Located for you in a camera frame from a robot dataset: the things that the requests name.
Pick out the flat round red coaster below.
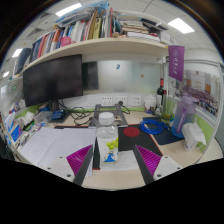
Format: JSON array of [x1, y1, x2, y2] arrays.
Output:
[[122, 126, 141, 138]]

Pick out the dark wine bottle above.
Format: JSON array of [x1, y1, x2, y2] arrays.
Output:
[[156, 78, 166, 108]]

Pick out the white plastic bag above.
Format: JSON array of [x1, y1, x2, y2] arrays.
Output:
[[181, 122, 208, 153]]

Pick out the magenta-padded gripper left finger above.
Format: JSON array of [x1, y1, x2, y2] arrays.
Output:
[[43, 137, 101, 187]]

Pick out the black power cable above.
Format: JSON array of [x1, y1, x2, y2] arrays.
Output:
[[58, 99, 95, 127]]

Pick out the white jar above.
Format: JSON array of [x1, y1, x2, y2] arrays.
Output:
[[143, 95, 158, 113]]

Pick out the small blue box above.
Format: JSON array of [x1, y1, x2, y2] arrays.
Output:
[[51, 109, 66, 122]]

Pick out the white wall socket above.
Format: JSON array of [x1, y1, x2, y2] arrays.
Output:
[[100, 95, 113, 107], [130, 95, 142, 107], [116, 95, 128, 106]]

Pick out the clear plastic drink bottle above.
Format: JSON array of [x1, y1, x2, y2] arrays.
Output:
[[95, 111, 120, 165]]

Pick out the group photo poster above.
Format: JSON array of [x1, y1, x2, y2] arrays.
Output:
[[181, 69, 221, 118]]

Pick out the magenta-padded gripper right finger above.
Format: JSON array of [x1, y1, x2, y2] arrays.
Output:
[[133, 144, 184, 186]]

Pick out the shelf unit with books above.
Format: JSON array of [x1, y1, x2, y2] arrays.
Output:
[[13, 1, 174, 79]]

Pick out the grey metal laptop stand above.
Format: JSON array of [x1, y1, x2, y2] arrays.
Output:
[[89, 103, 129, 128]]

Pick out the black desk mat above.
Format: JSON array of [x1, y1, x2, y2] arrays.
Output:
[[54, 123, 164, 158]]

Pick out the purple hanging pennant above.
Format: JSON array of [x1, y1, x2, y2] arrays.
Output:
[[168, 45, 185, 83]]

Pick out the white paper sheets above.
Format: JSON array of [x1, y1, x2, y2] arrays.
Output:
[[19, 126, 98, 169]]

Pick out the black computer monitor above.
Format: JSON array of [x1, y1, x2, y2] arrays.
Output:
[[22, 54, 84, 113]]

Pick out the green glass vase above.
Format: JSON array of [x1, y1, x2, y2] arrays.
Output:
[[161, 96, 176, 124]]

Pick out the coiled blue cable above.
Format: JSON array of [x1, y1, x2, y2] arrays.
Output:
[[138, 118, 171, 136]]

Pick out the purple translucent water jug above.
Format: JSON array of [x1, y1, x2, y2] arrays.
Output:
[[171, 94, 198, 139]]

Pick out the ceiling light panels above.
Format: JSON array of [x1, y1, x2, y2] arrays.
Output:
[[2, 2, 196, 78]]

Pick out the clear plastic box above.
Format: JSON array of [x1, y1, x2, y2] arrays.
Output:
[[34, 111, 54, 125]]

